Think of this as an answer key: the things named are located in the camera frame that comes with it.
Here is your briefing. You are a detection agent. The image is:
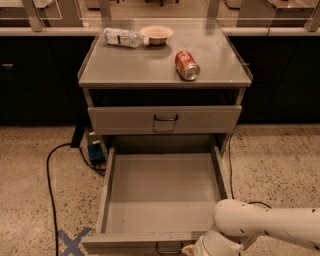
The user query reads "red soda can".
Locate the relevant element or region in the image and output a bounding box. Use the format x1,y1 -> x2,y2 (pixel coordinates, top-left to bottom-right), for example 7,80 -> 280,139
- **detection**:
175,51 -> 200,81

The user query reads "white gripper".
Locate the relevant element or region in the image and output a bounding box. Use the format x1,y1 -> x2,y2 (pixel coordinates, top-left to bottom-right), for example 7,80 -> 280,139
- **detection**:
181,230 -> 254,256

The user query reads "grey drawer cabinet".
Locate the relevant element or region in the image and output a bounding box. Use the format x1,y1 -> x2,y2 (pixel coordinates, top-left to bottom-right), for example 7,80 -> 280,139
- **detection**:
79,19 -> 252,154

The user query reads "dark counter with cabinets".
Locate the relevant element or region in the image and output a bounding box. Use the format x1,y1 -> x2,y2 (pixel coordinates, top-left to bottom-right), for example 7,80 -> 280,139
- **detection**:
0,32 -> 320,126

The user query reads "grey top drawer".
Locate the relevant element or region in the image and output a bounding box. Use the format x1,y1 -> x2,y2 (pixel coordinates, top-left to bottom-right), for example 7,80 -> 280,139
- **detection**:
88,105 -> 242,135

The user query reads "clear plastic water bottle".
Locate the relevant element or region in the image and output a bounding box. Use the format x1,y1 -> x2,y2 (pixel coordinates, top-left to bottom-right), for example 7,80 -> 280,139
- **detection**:
103,27 -> 149,48

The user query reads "black cable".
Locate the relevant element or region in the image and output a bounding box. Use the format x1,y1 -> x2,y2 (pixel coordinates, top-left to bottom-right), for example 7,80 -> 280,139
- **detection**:
227,132 -> 273,210
45,142 -> 107,256

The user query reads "black cable left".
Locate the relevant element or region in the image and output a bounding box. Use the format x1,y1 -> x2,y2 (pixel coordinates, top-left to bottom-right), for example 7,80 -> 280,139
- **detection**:
45,142 -> 107,256

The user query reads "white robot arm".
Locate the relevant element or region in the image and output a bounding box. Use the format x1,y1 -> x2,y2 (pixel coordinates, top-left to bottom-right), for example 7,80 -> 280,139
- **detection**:
182,199 -> 320,256

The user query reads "beige paper bowl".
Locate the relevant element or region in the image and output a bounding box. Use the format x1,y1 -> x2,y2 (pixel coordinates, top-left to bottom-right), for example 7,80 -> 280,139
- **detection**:
140,25 -> 174,45

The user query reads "grey drawer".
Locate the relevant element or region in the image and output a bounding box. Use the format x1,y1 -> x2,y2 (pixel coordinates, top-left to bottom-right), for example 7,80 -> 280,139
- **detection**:
88,105 -> 242,135
82,148 -> 230,255

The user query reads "blue tape cross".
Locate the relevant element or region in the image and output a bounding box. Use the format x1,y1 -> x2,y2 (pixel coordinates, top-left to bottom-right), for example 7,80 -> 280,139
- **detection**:
58,227 -> 91,256

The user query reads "black cable right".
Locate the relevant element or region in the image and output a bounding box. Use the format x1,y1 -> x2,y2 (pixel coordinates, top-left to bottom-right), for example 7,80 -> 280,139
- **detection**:
227,132 -> 273,210

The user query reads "blue power box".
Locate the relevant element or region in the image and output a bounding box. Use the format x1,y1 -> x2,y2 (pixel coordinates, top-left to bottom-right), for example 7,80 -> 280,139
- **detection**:
86,128 -> 105,165

